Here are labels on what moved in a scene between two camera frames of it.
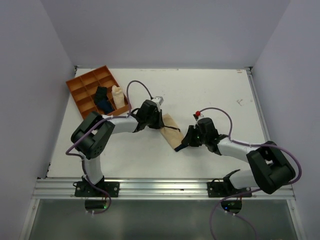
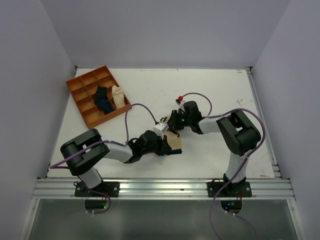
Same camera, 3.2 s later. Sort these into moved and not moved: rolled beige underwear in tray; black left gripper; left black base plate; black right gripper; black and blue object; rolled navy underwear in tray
Moved: black left gripper; black right gripper
Not moved: black and blue object; rolled navy underwear in tray; rolled beige underwear in tray; left black base plate
